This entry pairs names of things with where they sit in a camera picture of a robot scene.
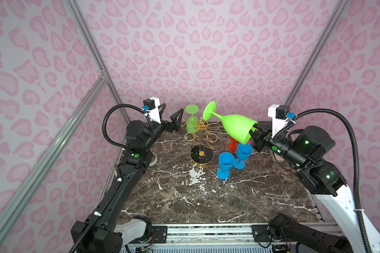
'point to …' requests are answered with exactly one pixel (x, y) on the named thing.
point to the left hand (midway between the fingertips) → (173, 104)
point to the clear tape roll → (154, 163)
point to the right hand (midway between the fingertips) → (245, 121)
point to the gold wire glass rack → (202, 154)
